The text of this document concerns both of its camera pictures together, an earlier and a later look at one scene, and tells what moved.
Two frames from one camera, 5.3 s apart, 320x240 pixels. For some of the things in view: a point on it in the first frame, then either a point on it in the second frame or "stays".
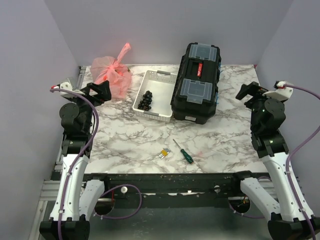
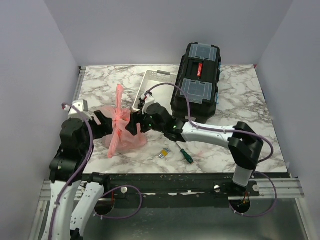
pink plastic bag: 106,68 → 121,139
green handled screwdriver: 188,157 stays
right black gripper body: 255,90 → 146,124
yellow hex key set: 164,152 stays
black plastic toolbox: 194,95 stays
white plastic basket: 161,85 stays
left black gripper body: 97,99 → 99,131
